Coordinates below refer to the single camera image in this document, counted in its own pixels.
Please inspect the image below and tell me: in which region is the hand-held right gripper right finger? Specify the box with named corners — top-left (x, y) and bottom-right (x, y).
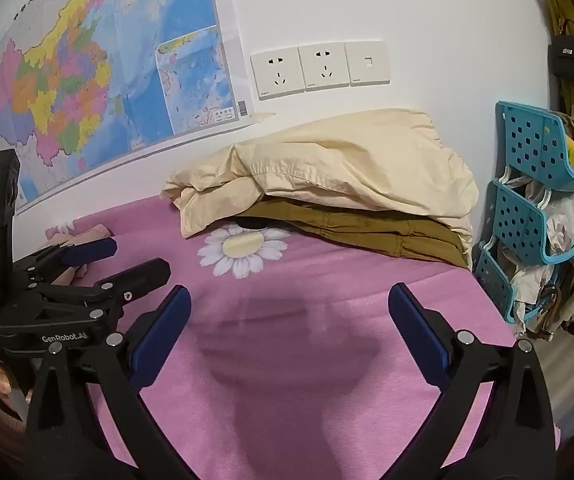
top-left (388, 282), bottom-right (563, 480)

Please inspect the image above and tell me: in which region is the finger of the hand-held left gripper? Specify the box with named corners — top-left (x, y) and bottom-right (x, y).
top-left (36, 258), bottom-right (172, 314)
top-left (13, 238), bottom-right (118, 281)

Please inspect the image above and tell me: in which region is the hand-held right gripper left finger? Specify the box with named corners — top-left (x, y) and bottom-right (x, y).
top-left (23, 284), bottom-right (193, 480)

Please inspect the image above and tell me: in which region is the olive brown garment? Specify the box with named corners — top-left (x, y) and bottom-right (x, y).
top-left (234, 199), bottom-right (470, 270)

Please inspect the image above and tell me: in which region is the cream jacket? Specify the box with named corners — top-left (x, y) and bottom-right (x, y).
top-left (161, 108), bottom-right (479, 261)

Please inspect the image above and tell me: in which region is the folded peach garment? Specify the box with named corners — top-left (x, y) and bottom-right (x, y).
top-left (44, 222), bottom-right (112, 281)

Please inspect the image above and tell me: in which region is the blue perforated plastic basket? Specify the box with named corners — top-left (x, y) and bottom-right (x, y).
top-left (496, 101), bottom-right (574, 192)
top-left (472, 242), bottom-right (543, 326)
top-left (486, 180), bottom-right (574, 266)

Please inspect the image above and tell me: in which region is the pink daisy print blanket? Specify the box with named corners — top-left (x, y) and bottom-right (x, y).
top-left (14, 195), bottom-right (563, 480)

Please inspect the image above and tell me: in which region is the white plastic bag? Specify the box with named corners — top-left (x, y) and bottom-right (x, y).
top-left (510, 255), bottom-right (549, 313)
top-left (527, 180), bottom-right (574, 256)

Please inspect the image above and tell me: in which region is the colourful wall map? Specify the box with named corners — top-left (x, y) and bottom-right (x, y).
top-left (0, 0), bottom-right (275, 213)

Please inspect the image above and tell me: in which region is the white wall socket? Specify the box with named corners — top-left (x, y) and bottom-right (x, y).
top-left (250, 47), bottom-right (305, 100)
top-left (298, 42), bottom-right (352, 92)

